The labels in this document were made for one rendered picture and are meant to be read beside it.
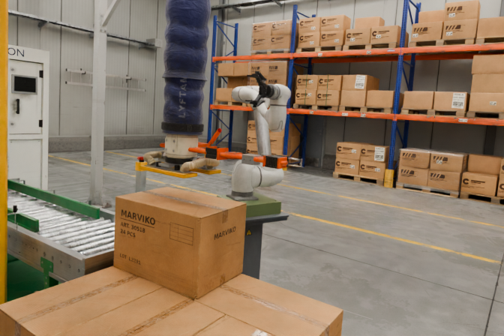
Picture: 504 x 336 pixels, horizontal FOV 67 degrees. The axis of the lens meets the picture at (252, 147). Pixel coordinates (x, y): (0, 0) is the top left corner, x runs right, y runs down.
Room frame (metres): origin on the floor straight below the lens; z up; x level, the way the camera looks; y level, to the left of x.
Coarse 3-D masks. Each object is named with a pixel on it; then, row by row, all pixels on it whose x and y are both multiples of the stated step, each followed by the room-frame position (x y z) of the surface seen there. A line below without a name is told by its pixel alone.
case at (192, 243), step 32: (160, 192) 2.21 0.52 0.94; (192, 192) 2.27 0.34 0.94; (128, 224) 1.99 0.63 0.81; (160, 224) 1.87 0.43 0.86; (192, 224) 1.76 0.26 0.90; (224, 224) 1.90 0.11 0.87; (128, 256) 1.98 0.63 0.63; (160, 256) 1.86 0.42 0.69; (192, 256) 1.76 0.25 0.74; (224, 256) 1.92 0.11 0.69; (192, 288) 1.75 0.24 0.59
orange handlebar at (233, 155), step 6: (162, 144) 2.11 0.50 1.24; (198, 144) 2.22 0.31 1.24; (204, 144) 2.27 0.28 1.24; (192, 150) 1.98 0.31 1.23; (198, 150) 1.96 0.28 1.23; (204, 150) 1.94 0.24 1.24; (222, 156) 1.87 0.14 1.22; (228, 156) 1.84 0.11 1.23; (234, 156) 1.82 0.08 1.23; (240, 156) 1.80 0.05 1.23; (282, 162) 1.68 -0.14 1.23
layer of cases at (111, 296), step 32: (64, 288) 1.77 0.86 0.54; (96, 288) 1.79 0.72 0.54; (128, 288) 1.81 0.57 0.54; (160, 288) 1.84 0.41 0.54; (224, 288) 1.87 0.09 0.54; (256, 288) 1.90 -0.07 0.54; (0, 320) 1.55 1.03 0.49; (32, 320) 1.48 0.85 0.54; (64, 320) 1.50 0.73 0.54; (96, 320) 1.51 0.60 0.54; (128, 320) 1.53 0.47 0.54; (160, 320) 1.54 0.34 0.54; (192, 320) 1.56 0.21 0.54; (224, 320) 1.57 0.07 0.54; (256, 320) 1.59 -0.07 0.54; (288, 320) 1.60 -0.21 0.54; (320, 320) 1.62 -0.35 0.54
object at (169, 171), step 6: (156, 162) 2.02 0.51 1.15; (144, 168) 2.02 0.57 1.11; (150, 168) 1.99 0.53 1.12; (156, 168) 1.99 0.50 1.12; (162, 168) 1.97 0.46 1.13; (168, 168) 1.99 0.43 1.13; (174, 168) 2.00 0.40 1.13; (168, 174) 1.91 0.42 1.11; (174, 174) 1.89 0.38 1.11; (180, 174) 1.87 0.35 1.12; (186, 174) 1.87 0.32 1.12; (192, 174) 1.90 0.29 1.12
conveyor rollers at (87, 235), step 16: (16, 192) 3.58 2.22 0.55; (32, 208) 3.09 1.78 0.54; (48, 208) 3.11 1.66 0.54; (64, 208) 3.14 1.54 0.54; (48, 224) 2.68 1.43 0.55; (64, 224) 2.76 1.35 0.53; (80, 224) 2.77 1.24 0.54; (96, 224) 2.78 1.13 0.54; (112, 224) 2.80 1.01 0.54; (64, 240) 2.40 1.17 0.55; (80, 240) 2.41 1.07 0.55; (96, 240) 2.48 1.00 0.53; (112, 240) 2.48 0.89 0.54
